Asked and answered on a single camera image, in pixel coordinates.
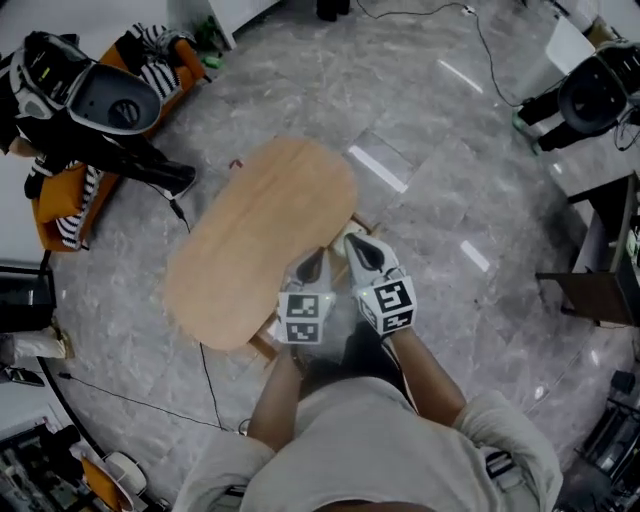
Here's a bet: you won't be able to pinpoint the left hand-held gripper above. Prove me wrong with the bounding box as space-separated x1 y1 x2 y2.
276 248 336 346

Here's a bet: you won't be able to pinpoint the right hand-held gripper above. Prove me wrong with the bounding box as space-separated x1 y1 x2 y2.
343 233 419 339

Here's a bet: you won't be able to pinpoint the person's left forearm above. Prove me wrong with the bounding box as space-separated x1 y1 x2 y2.
247 347 305 452

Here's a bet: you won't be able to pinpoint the person's right forearm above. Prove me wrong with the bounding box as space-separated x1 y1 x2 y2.
389 327 470 430

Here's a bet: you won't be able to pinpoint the wooden coffee table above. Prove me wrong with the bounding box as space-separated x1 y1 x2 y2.
163 137 360 354

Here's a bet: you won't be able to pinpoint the person's black trousers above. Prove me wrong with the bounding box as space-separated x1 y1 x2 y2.
299 322 417 402

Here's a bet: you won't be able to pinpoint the person's light grey shirt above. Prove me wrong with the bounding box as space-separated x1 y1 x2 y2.
172 377 564 512

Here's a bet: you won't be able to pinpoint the dark wooden side table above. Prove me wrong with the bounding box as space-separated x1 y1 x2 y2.
534 269 637 330

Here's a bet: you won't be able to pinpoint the orange sofa striped cushions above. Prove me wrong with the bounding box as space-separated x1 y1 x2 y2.
31 23 207 252

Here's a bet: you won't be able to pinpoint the white round stool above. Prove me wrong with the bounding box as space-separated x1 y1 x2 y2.
104 451 150 497

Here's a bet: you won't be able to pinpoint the black glass cabinet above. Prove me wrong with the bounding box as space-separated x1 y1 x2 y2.
0 264 57 335

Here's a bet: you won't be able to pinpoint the orange round tray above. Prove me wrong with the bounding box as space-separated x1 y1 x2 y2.
81 457 122 512

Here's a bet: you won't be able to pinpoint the black power cable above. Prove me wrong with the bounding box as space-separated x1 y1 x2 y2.
168 198 225 432
57 372 225 432

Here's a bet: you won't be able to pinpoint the long black cable white adapter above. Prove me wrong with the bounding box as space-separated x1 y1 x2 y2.
356 0 525 110

